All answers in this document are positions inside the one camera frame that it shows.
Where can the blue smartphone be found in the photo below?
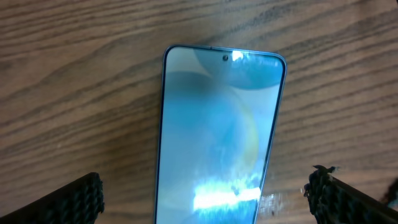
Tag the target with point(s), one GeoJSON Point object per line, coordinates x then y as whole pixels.
{"type": "Point", "coordinates": [218, 113]}

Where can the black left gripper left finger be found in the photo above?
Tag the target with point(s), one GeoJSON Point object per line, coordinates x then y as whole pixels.
{"type": "Point", "coordinates": [78, 202]}

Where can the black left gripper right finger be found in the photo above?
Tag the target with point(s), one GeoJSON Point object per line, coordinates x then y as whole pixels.
{"type": "Point", "coordinates": [332, 201]}

